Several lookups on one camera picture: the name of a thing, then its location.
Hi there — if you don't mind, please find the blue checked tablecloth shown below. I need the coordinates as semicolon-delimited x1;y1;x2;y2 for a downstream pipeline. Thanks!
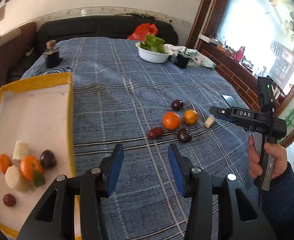
21;36;262;240

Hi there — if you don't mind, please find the red date in tray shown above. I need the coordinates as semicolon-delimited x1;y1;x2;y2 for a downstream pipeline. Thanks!
2;194;16;207

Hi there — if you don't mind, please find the green lettuce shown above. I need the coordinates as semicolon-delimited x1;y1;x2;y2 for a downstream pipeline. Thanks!
140;34;166;54

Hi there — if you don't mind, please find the white bowl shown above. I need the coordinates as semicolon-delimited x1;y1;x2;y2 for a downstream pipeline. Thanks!
135;42;173;64

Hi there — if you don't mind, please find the white and green cloth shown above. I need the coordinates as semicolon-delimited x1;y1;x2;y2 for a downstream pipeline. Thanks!
164;44;216;69

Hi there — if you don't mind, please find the blue sleeve forearm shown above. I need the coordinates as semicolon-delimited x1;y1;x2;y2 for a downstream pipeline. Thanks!
262;164;294;239

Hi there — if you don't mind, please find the maroon armchair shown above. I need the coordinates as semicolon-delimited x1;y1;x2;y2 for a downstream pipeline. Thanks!
0;22;37;88

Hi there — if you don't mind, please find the dark plum in tray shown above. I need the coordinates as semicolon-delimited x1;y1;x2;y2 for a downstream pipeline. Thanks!
40;150;56;169

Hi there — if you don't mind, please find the black leather sofa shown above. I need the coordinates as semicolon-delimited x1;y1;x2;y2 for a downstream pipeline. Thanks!
35;16;178;53

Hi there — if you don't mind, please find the dark purple plum far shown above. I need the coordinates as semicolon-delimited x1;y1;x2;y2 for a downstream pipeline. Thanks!
171;100;184;111

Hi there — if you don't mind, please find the yellow-orange mandarin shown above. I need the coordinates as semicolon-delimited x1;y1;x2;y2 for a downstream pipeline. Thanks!
183;109;198;126

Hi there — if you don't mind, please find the orange mandarin middle left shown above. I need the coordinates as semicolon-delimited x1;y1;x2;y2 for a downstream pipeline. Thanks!
163;112;181;131

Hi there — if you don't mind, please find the black bottle with cork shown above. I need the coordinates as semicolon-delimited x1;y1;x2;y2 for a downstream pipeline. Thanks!
45;40;62;69

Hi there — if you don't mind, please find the red jujube date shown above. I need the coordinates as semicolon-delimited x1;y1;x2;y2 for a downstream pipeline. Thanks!
148;127;165;140

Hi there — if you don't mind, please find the dark plum behind orange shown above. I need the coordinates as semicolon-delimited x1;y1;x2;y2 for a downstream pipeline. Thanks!
177;128;192;144

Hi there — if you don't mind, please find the smartphone on table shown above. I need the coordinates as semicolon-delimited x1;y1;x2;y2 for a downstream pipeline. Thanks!
222;95;238;107

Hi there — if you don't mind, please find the person's right hand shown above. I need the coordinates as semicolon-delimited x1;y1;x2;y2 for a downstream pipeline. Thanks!
247;135;289;180

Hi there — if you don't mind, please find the yellow cardboard tray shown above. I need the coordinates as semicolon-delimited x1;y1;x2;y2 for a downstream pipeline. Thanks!
0;73;76;238

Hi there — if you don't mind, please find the large orange with leaf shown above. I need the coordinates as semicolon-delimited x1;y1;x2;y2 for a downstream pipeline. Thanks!
20;155;46;187

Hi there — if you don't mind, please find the black box holder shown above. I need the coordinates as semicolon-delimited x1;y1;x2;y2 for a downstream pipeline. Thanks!
174;52;190;69

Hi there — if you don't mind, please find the white peeled fruit chunk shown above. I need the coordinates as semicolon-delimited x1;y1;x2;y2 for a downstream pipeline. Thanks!
204;115;215;128

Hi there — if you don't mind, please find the small orange near tray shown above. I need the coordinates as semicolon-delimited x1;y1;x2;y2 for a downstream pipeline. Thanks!
0;154;12;174

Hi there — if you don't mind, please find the red plastic bag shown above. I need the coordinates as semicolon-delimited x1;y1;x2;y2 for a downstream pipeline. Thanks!
127;23;158;41

